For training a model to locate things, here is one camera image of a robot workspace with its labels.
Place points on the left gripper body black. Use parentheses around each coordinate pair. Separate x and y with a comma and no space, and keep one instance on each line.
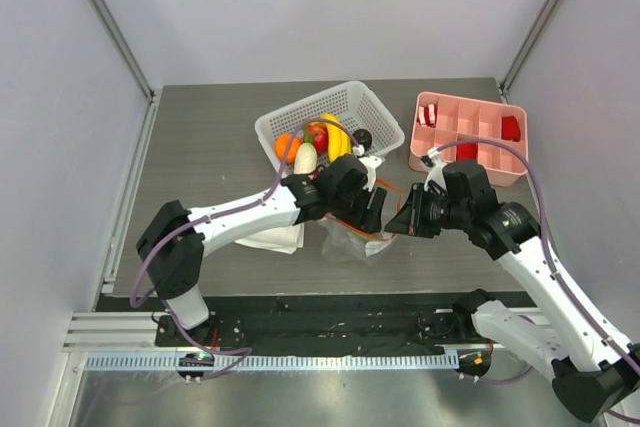
(352,209)

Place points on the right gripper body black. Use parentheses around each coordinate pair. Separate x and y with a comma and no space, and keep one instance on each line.
(420,213)

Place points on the clear zip bag orange seal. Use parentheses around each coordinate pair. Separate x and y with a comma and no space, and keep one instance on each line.
(344,243)

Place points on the white fake radish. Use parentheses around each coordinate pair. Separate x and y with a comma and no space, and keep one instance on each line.
(306,159)

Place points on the dark brown fake fruit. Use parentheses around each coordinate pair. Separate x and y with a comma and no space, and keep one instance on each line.
(363,138)

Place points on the yellow fake banana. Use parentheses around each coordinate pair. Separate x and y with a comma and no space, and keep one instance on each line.
(338,138)

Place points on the red fake apple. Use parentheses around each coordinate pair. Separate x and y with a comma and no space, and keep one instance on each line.
(317,135)

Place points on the orange fake fruit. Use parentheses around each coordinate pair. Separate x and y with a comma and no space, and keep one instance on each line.
(287,146)

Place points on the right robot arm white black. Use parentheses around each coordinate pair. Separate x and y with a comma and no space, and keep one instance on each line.
(591,365)

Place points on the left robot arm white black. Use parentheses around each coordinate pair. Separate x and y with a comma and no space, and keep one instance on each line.
(177,240)

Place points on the red item middle compartment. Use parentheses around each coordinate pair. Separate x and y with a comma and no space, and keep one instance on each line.
(467,151)

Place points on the red item compartment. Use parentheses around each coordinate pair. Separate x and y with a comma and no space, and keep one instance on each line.
(510,129)
(467,151)

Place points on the folded white towel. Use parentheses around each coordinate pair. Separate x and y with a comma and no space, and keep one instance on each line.
(286,240)

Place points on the pink compartment tray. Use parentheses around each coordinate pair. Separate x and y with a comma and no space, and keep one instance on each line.
(461,118)

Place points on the red white striped item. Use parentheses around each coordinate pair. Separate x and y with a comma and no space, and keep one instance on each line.
(427,115)

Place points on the red item right compartment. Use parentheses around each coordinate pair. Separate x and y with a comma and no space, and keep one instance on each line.
(510,129)

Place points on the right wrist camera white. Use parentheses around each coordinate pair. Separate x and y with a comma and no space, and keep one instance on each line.
(432,162)

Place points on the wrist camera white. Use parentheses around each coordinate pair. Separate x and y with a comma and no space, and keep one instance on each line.
(432,162)
(371,164)

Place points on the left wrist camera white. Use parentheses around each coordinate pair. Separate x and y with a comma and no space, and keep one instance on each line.
(371,164)

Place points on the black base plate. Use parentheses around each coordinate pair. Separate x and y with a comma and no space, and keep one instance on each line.
(387,325)

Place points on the white slotted cable duct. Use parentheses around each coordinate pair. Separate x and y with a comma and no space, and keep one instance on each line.
(184,361)

